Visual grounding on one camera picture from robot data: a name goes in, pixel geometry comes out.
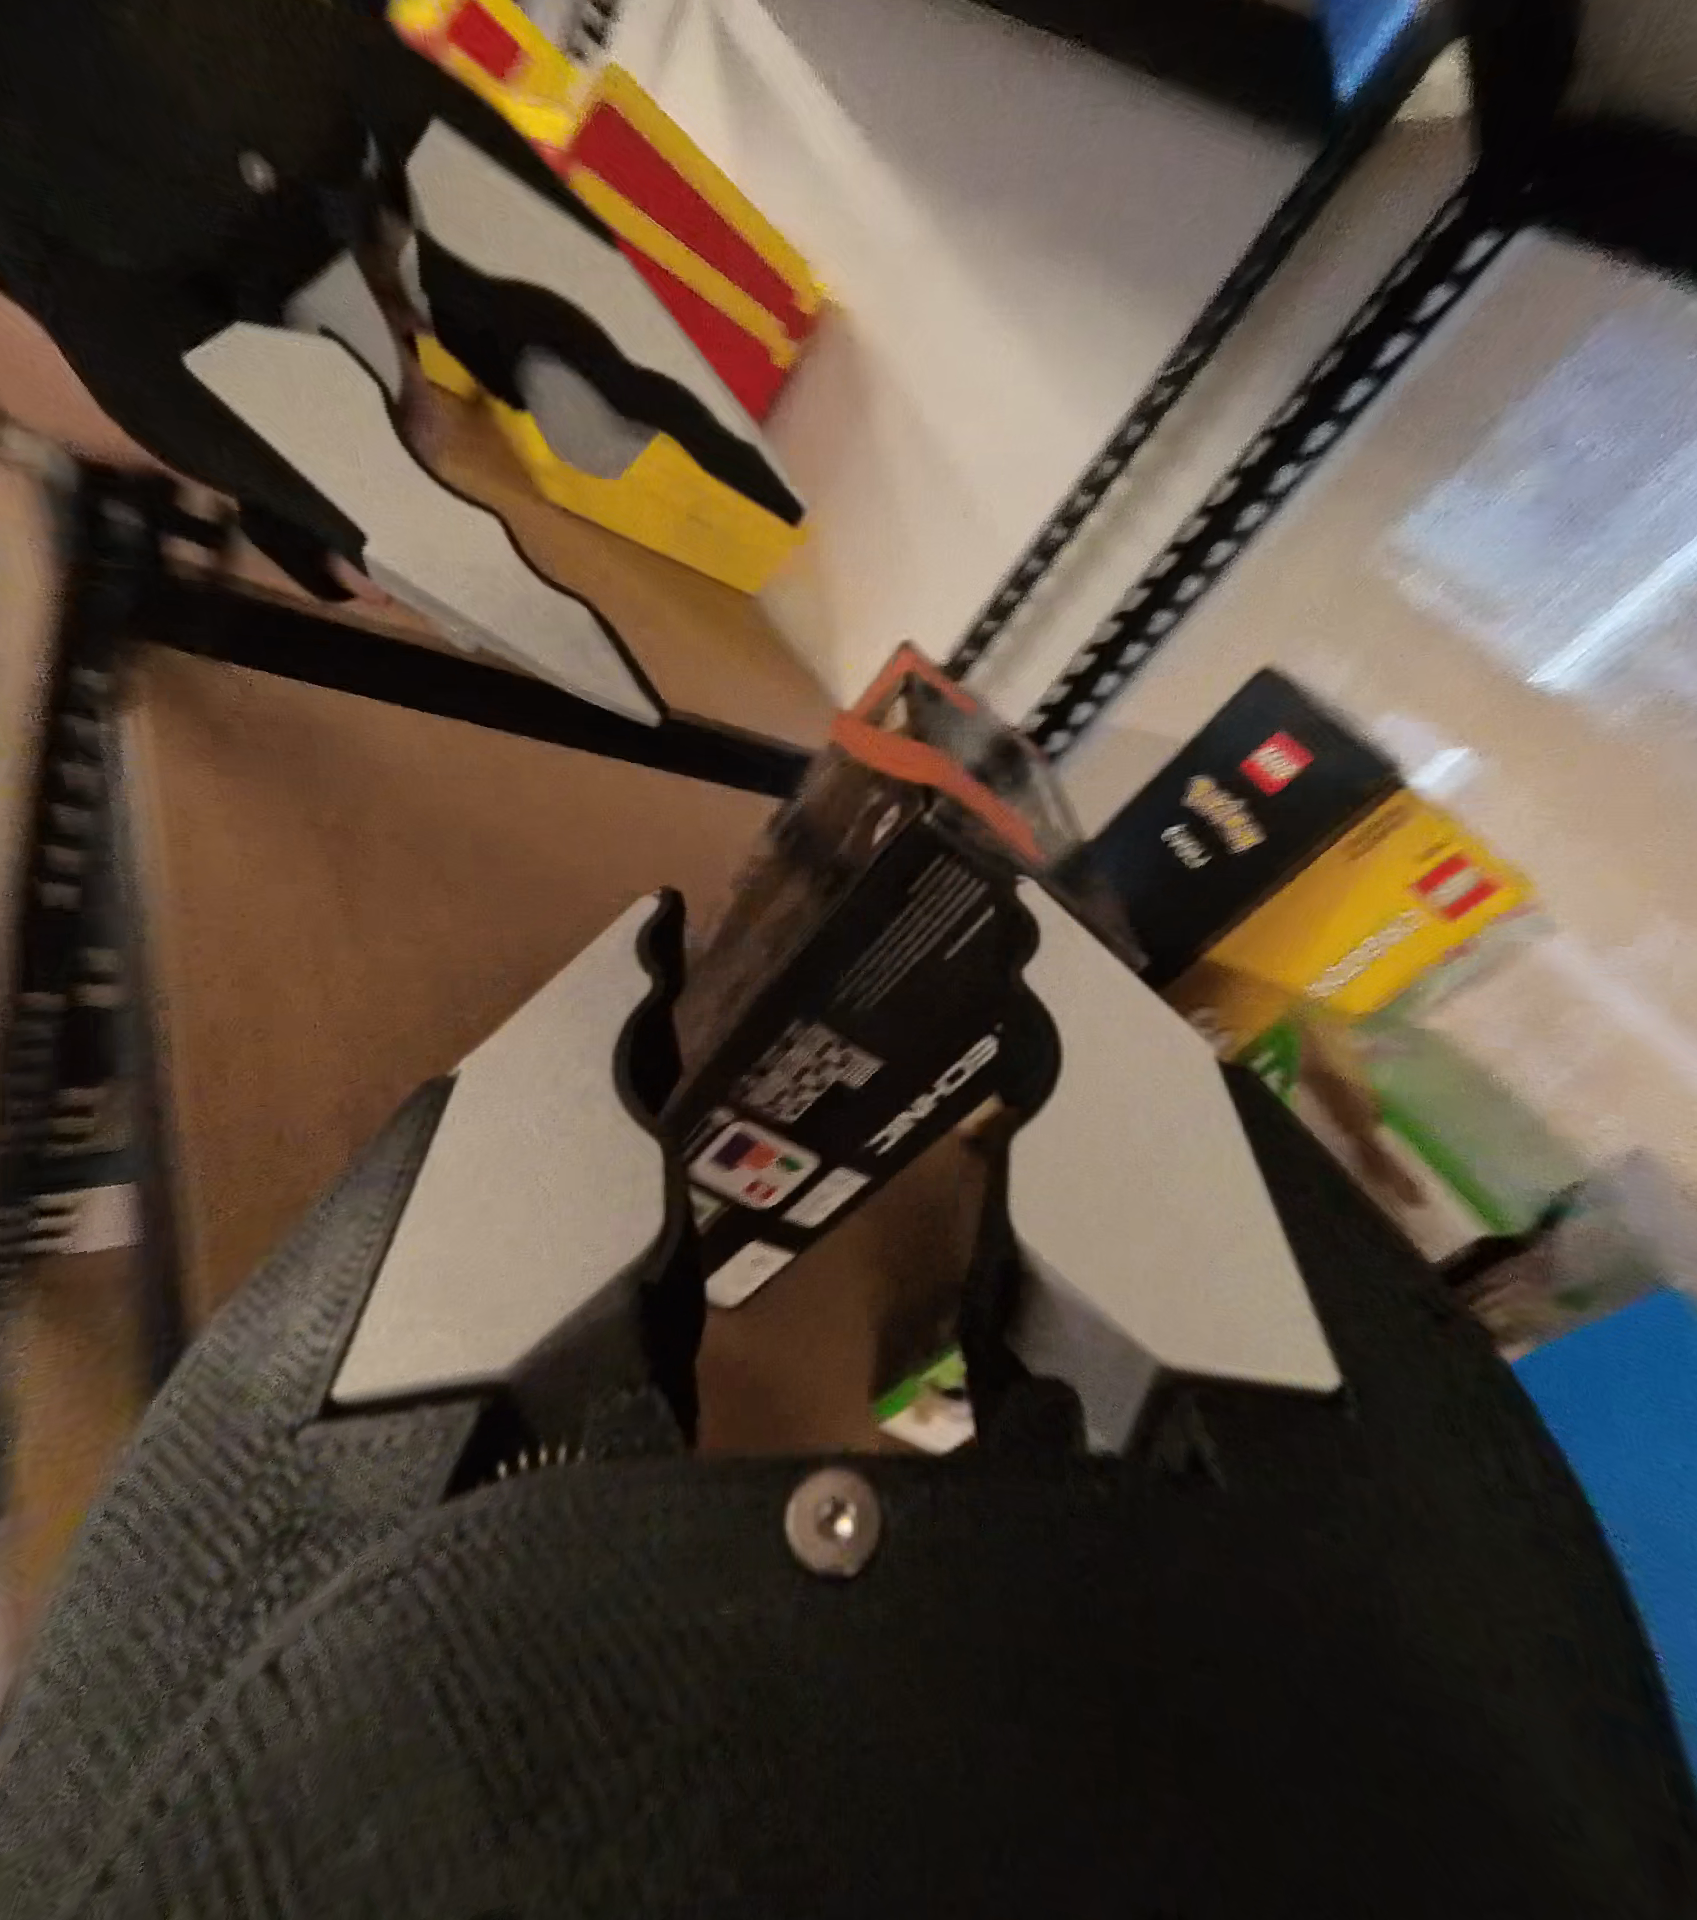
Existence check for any black metal shelf rack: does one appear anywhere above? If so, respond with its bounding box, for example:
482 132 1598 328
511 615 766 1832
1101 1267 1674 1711
0 0 1697 1472
189 0 1391 752

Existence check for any red and yellow storage bin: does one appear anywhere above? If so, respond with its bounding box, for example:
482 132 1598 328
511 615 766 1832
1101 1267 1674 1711
563 67 832 427
390 0 595 144

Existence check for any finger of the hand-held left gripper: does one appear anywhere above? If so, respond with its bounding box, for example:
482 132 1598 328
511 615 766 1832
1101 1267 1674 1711
402 116 808 530
185 318 673 733

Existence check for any translucent window blind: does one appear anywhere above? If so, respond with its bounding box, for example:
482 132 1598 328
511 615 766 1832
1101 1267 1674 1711
1088 224 1697 1352

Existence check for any black toy box orange tape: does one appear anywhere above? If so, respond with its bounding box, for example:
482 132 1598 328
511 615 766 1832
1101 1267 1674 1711
660 645 1090 1308

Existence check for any black toy box tan base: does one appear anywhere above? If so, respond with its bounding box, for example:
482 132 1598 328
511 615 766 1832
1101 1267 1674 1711
1088 666 1405 984

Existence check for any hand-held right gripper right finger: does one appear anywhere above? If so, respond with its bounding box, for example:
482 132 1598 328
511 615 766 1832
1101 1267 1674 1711
961 882 1349 1455

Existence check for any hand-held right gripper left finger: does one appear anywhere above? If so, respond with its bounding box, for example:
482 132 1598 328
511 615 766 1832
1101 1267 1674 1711
326 889 706 1450

